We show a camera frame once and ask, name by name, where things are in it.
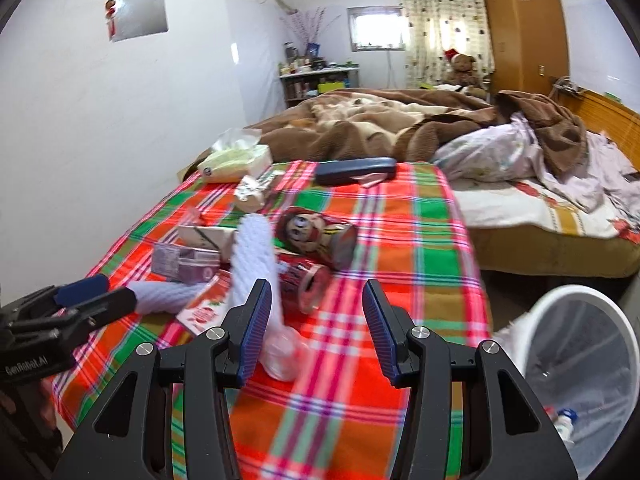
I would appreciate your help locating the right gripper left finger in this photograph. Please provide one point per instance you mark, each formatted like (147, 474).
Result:
(127, 432)

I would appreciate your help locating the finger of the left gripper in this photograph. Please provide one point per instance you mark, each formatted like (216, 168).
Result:
(88, 316)
(82, 284)

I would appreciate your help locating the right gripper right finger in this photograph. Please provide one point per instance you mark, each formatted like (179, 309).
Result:
(506, 432)

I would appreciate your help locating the purple milk carton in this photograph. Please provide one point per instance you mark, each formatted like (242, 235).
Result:
(183, 264)

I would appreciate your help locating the red white packet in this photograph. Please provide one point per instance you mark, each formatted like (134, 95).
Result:
(209, 307)

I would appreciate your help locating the beige paper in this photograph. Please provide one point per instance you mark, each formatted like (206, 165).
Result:
(216, 238)

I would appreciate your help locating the printed snack wrapper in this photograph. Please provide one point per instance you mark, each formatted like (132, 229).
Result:
(252, 194)

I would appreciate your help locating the red drink can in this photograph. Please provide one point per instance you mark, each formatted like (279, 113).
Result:
(303, 282)

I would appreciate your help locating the cartoon face can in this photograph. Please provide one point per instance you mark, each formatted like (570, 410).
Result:
(313, 234)

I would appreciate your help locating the crushed clear plastic bottle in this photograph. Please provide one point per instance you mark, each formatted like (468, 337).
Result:
(564, 421)

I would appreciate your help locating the white mesh trash bin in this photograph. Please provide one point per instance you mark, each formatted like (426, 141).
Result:
(578, 350)

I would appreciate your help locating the plaid red green cloth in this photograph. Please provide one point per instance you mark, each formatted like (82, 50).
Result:
(341, 418)

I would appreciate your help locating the mattress with floral sheet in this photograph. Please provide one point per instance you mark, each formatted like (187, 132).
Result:
(523, 228)

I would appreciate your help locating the green tissue pack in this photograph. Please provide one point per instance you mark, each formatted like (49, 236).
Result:
(235, 154)

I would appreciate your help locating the dark blue glasses case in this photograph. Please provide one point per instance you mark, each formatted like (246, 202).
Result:
(345, 172)

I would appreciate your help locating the white floral duvet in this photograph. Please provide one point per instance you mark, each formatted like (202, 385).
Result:
(512, 152)

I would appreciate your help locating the cluttered shelf unit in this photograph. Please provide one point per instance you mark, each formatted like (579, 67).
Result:
(306, 78)

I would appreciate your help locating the brown fleece blanket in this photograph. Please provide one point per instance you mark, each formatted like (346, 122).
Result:
(410, 125)

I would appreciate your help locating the wooden headboard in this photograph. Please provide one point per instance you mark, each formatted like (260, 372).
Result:
(603, 115)

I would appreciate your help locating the dried branch vase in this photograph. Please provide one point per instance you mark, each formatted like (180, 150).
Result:
(307, 26)

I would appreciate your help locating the brown teddy bear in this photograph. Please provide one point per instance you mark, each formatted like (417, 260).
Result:
(462, 75)

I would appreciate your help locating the small window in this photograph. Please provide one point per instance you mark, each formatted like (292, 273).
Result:
(377, 28)

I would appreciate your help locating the wooden wardrobe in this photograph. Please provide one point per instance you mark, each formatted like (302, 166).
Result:
(530, 44)

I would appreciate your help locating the patterned curtain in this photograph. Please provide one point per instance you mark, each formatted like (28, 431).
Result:
(438, 26)

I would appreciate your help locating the silver wall poster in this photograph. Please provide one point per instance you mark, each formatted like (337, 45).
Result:
(127, 19)

